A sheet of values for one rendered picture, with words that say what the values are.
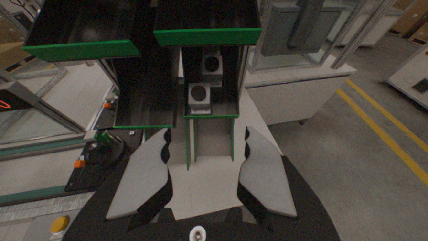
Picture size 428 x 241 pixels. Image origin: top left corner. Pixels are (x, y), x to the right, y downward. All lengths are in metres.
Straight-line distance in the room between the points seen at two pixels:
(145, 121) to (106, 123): 0.46
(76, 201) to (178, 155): 0.38
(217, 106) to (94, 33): 0.23
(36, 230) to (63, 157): 0.29
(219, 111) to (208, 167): 0.34
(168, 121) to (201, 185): 0.35
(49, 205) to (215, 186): 0.57
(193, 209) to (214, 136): 0.29
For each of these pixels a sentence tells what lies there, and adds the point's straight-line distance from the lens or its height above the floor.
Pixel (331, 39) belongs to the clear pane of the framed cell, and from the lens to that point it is 1.42.
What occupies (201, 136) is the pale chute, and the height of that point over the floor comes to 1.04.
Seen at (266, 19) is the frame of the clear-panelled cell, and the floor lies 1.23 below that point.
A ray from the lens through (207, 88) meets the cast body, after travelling 0.25.
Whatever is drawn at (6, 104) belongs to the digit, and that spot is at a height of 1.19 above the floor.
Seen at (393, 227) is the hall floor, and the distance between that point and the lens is 2.18.
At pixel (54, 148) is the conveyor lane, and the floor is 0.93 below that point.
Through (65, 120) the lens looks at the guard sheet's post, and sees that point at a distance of 0.78.
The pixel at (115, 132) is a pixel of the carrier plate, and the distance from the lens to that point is 0.69.
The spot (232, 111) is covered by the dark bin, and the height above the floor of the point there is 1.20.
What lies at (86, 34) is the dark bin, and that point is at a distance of 0.26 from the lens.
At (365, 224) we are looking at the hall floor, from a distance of 1.99.
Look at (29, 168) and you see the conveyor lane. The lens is 0.97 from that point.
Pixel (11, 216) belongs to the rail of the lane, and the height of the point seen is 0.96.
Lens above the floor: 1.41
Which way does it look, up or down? 53 degrees down
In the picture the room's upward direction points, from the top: 1 degrees counter-clockwise
